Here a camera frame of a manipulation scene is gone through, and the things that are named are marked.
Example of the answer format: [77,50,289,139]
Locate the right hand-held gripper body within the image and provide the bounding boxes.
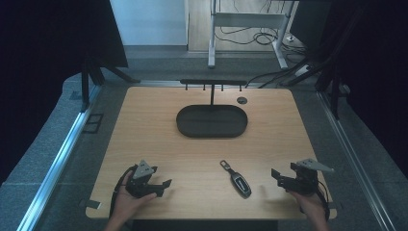
[281,158,335,196]

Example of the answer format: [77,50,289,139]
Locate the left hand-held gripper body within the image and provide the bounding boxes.
[125,159,162,198]

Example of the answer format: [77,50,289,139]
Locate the person's left hand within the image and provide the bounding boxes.
[110,171,159,225]

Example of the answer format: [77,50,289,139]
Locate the person's right hand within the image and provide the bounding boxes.
[288,189,328,225]

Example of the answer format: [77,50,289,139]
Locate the black car key fob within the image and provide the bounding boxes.
[219,159,253,199]

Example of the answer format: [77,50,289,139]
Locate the grey tape strip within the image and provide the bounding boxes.
[79,198,102,210]

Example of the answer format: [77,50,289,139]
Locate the black key rack with tray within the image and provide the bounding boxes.
[175,78,249,140]

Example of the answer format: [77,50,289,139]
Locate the black tripod stand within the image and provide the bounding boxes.
[80,56,141,113]
[282,18,352,120]

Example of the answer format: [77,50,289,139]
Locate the white power strip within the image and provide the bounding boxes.
[293,64,311,78]

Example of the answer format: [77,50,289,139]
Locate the black curtain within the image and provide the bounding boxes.
[316,0,408,179]
[0,0,130,186]

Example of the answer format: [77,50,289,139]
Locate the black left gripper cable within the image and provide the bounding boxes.
[108,164,139,219]

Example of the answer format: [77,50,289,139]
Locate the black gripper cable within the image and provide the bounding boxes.
[108,164,139,219]
[316,180,331,222]

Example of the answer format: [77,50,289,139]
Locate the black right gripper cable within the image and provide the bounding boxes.
[316,180,331,222]

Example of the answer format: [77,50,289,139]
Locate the aluminium floor rail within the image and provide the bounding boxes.
[16,84,102,231]
[317,90,399,231]

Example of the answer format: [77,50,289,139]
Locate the black floor socket frame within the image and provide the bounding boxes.
[82,113,105,135]

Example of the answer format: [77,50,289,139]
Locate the tangled black floor cables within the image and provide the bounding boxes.
[214,24,309,90]

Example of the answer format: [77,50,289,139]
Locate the white metal desk frame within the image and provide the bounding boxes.
[207,0,295,70]

